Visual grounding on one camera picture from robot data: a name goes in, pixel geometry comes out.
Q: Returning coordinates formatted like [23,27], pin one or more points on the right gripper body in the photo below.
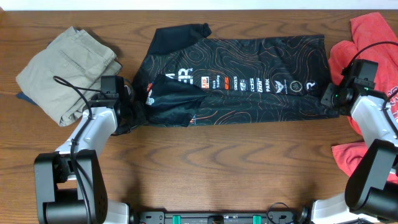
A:
[331,98]

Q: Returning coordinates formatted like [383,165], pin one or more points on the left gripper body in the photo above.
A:
[134,116]

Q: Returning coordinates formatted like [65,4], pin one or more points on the black printed sports jersey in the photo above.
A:
[188,78]

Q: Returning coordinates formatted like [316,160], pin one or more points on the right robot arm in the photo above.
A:
[369,197]

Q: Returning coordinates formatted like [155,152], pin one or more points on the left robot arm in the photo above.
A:
[69,185]

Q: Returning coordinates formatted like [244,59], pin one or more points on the red t-shirt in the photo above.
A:
[373,40]

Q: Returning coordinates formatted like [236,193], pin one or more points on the folded khaki trousers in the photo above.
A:
[76,57]

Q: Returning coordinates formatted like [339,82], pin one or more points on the folded navy garment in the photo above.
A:
[24,97]

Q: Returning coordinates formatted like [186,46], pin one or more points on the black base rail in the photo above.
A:
[270,217]

